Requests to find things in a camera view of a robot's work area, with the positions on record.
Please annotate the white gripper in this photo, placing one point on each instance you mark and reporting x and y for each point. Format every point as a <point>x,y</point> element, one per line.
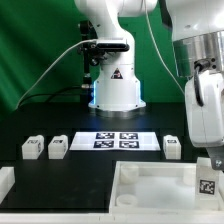
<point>206,122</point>

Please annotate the white square tabletop tray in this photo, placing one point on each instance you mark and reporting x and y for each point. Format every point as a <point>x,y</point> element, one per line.
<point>157,187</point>

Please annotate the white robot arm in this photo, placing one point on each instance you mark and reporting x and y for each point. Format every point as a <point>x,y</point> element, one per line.
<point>198,43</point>

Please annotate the white sheet with tags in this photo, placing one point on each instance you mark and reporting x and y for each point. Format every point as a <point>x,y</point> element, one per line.
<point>130,141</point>

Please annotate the white left fence block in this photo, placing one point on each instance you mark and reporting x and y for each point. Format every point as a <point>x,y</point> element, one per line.
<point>7,180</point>

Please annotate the black camera on stand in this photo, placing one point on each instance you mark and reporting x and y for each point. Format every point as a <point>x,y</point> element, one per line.
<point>93,54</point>

